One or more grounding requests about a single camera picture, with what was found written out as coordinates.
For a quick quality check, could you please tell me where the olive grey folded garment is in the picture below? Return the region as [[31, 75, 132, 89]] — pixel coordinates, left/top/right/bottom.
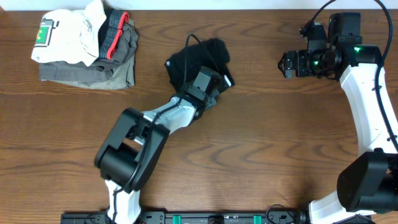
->
[[39, 19, 138, 90]]

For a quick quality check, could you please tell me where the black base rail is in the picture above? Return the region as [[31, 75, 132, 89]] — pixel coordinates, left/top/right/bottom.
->
[[60, 211, 371, 224]]

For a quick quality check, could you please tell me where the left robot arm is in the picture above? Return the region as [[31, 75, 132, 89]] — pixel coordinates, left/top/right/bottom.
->
[[94, 66, 234, 223]]

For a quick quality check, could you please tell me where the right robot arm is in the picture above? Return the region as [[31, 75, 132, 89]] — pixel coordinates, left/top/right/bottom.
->
[[278, 12, 397, 223]]

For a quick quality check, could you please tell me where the white printed t-shirt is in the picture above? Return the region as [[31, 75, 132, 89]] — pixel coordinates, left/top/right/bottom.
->
[[31, 0, 106, 66]]

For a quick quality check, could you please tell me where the black garment red trim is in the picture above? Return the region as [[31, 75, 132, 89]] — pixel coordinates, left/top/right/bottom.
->
[[98, 9, 129, 60]]

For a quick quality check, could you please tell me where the black t-shirt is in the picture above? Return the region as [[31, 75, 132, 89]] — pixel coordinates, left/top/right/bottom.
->
[[164, 38, 235, 91]]

